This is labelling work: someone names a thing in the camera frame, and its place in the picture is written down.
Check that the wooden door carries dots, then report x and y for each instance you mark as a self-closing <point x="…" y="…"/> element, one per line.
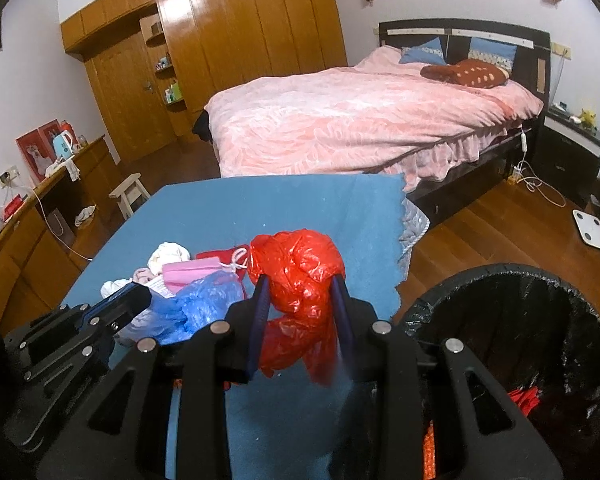
<point x="130" y="95"/>

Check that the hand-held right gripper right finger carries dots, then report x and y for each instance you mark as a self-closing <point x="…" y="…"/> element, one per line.
<point x="342" y="322"/>

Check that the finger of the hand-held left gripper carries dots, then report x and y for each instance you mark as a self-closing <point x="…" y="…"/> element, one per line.
<point x="125" y="302"/>

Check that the light blue kettle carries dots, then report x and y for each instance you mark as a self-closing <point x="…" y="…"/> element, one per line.
<point x="62" y="145"/>

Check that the bed with pink blanket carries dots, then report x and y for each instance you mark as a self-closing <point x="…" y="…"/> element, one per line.
<point x="330" y="110"/>

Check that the white crumpled cloth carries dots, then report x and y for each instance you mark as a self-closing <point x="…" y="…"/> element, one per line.
<point x="167" y="255"/>

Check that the black-lined trash bin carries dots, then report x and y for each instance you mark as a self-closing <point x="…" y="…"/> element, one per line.
<point x="555" y="360"/>

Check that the red cloth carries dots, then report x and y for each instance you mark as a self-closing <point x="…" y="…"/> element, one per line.
<point x="212" y="256"/>

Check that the white cloth bundle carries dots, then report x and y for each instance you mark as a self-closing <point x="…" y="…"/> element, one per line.
<point x="85" y="216"/>

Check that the red wrapper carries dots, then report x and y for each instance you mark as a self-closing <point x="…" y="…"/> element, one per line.
<point x="522" y="396"/>

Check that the white bathroom scale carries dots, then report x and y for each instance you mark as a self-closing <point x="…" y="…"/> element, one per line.
<point x="592" y="230"/>

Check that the green bottles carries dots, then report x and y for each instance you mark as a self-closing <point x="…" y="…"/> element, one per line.
<point x="176" y="92"/>

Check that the red gift box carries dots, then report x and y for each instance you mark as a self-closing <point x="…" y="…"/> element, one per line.
<point x="30" y="155"/>
<point x="47" y="130"/>

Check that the hanging white cloth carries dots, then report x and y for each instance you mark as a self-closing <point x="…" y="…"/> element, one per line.
<point x="72" y="170"/>

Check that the blue blanket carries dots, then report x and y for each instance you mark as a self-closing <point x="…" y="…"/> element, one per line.
<point x="280" y="210"/>

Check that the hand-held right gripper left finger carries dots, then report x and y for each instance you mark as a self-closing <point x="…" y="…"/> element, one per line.
<point x="257" y="327"/>

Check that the white printed wrapper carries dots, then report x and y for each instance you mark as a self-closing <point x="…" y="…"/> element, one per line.
<point x="150" y="282"/>

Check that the black nightstand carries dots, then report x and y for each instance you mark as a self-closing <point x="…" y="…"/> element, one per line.
<point x="560" y="155"/>

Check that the red plastic bag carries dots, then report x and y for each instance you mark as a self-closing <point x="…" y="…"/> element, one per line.
<point x="295" y="270"/>

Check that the yellow wall socket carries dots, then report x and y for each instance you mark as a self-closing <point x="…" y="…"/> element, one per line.
<point x="560" y="50"/>

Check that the red dotted pillow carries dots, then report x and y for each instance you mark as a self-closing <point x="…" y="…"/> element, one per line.
<point x="470" y="74"/>

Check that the dark wooden bed frame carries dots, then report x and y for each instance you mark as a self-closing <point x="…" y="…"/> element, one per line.
<point x="458" y="46"/>

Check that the white wooden stool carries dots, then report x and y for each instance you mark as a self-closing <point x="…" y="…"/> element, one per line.
<point x="130" y="182"/>

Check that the yellow plush toy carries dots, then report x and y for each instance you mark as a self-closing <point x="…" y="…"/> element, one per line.
<point x="587" y="116"/>

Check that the blue plastic bag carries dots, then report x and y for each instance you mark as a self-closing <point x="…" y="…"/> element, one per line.
<point x="200" y="305"/>

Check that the black cloth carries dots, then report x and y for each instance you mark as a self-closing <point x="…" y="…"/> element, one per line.
<point x="202" y="127"/>

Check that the wooden wardrobe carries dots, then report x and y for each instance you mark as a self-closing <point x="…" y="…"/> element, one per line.
<point x="260" y="25"/>

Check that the blue pillow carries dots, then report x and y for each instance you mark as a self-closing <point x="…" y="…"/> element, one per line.
<point x="425" y="52"/>
<point x="495" y="50"/>

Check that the grey paper bag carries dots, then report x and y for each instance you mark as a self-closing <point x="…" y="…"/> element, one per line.
<point x="60" y="230"/>

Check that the small red box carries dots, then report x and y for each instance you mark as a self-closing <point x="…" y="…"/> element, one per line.
<point x="14" y="208"/>

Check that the wooden sideboard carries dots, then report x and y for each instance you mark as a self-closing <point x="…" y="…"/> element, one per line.
<point x="25" y="260"/>

